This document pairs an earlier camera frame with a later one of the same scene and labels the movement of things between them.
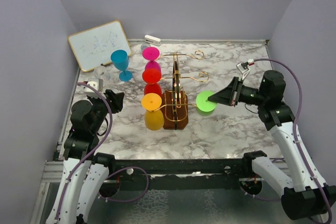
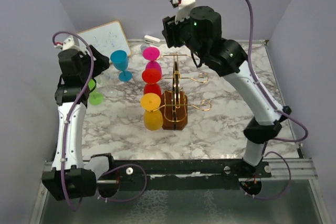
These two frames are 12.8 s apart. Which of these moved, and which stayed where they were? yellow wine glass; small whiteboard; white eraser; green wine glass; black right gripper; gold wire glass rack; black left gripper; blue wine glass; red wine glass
Moved: black right gripper; green wine glass; black left gripper
Stayed: white eraser; yellow wine glass; red wine glass; blue wine glass; small whiteboard; gold wire glass rack
